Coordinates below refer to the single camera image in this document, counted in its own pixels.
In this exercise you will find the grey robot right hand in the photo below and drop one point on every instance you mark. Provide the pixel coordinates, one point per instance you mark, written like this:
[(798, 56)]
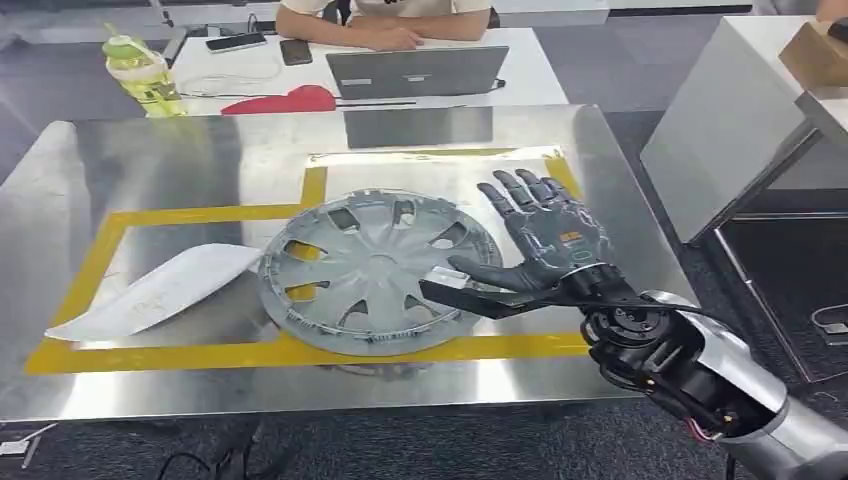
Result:
[(556, 238)]

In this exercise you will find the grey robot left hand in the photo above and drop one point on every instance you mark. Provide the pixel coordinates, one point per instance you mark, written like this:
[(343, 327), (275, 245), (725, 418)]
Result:
[(248, 457)]

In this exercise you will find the silver wheel hubcap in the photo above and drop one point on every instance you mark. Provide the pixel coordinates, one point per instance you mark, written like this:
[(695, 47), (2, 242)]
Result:
[(371, 265)]

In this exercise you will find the silver black robot right arm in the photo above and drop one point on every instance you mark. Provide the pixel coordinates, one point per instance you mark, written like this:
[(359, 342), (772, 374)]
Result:
[(696, 358)]

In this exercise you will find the white desk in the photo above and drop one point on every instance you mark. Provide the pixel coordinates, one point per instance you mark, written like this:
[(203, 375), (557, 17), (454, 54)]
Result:
[(530, 66)]

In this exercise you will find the white curved plastic part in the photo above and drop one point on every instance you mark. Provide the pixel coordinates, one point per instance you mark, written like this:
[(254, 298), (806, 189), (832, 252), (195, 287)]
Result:
[(166, 291)]

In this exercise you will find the white panelled side table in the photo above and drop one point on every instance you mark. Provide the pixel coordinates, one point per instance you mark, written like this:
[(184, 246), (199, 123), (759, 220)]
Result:
[(722, 132)]

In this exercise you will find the grey laptop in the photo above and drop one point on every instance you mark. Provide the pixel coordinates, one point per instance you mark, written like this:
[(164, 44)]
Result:
[(417, 69)]

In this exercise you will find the metal floor socket plate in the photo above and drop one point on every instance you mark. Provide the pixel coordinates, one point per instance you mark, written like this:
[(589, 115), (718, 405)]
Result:
[(13, 448)]

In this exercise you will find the person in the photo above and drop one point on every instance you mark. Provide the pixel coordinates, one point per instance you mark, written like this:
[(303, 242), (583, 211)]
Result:
[(384, 20)]

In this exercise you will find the red flat object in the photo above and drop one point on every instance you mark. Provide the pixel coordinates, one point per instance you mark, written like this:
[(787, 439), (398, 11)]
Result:
[(291, 102)]

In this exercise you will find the steel table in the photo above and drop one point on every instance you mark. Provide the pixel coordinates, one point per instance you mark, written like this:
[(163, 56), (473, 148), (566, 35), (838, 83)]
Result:
[(166, 152)]

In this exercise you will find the cardboard box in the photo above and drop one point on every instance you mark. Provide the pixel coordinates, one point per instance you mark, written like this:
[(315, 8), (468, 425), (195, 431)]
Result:
[(815, 56)]

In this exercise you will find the black phone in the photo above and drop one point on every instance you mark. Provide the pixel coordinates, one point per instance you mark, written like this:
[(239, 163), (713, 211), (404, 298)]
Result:
[(235, 42), (296, 52)]

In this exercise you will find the person's hand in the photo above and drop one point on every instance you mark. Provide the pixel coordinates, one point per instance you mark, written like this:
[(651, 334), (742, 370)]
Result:
[(831, 8)]

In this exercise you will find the yellow green drink bottle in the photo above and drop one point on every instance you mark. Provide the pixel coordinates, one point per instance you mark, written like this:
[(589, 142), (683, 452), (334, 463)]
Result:
[(142, 79)]

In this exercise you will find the yellow table tape frame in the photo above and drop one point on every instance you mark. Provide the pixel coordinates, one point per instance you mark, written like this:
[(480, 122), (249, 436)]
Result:
[(265, 354)]

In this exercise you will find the black panel with steel frame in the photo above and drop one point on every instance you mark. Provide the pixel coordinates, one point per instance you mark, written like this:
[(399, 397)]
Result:
[(782, 278)]

